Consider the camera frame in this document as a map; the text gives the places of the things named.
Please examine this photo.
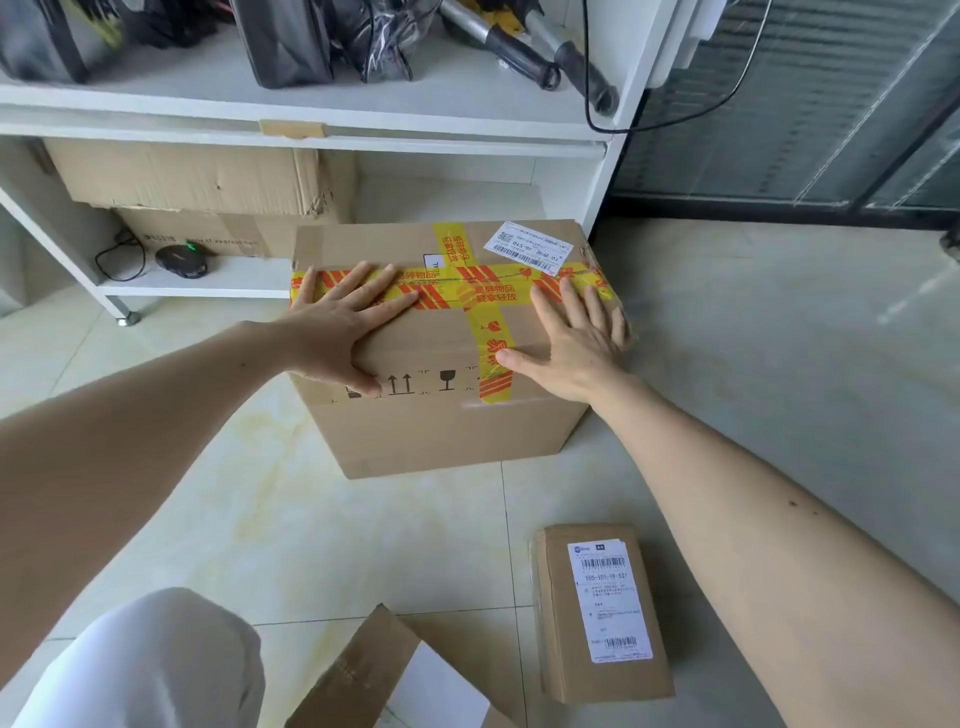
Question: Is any flat printed cardboard box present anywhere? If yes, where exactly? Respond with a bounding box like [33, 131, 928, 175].
[112, 207, 303, 261]

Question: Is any person's left forearm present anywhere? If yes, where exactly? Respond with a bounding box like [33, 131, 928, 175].
[0, 318, 303, 687]

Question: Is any person's white trouser leg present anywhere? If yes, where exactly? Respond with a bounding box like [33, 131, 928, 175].
[13, 587, 268, 728]

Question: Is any brown tape piece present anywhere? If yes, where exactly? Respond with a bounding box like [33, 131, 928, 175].
[258, 119, 330, 141]

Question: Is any white wall-mounted device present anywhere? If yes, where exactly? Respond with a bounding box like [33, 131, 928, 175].
[643, 0, 753, 92]

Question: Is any person's right forearm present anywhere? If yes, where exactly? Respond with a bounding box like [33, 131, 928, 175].
[591, 372, 960, 728]

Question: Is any dark framed glass door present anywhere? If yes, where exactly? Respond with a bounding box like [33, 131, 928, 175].
[603, 0, 960, 226]

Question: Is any person's left hand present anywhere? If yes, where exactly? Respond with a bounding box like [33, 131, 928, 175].
[288, 260, 420, 399]

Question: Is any black glossy bag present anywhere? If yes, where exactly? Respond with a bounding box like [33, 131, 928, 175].
[228, 0, 340, 90]

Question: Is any worn cardboard box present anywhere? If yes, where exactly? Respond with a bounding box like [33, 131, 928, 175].
[41, 138, 358, 224]

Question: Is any black round device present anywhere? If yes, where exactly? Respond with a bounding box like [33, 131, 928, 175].
[154, 243, 210, 281]

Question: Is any long-handled bolt cutter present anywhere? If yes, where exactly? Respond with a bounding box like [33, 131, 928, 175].
[437, 0, 621, 117]

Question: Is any thin black looped cable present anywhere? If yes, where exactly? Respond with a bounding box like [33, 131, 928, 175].
[93, 228, 148, 284]

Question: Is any clear plastic bag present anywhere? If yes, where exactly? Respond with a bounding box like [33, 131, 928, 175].
[330, 0, 445, 84]

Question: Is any large yellow-taped cardboard box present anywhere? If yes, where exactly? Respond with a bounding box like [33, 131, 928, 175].
[288, 218, 633, 481]

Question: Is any cardboard box with white sheet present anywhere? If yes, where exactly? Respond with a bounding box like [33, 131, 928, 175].
[284, 603, 520, 728]

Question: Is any long black hanging cable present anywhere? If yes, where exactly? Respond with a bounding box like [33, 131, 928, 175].
[582, 0, 774, 137]

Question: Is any small labelled cardboard box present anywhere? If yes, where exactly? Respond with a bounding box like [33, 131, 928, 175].
[530, 523, 677, 705]

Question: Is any black bag with yellow trim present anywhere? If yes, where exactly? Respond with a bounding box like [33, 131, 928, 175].
[0, 0, 130, 85]

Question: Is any person's right hand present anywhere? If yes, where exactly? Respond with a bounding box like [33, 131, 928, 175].
[495, 275, 639, 411]

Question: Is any white shelf unit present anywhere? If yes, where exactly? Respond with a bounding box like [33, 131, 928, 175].
[0, 0, 680, 328]

